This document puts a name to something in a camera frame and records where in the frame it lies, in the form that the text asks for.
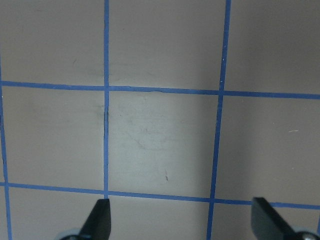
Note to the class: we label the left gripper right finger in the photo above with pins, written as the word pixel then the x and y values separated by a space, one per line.
pixel 267 224

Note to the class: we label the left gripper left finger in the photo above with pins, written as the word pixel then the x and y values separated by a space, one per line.
pixel 97 225

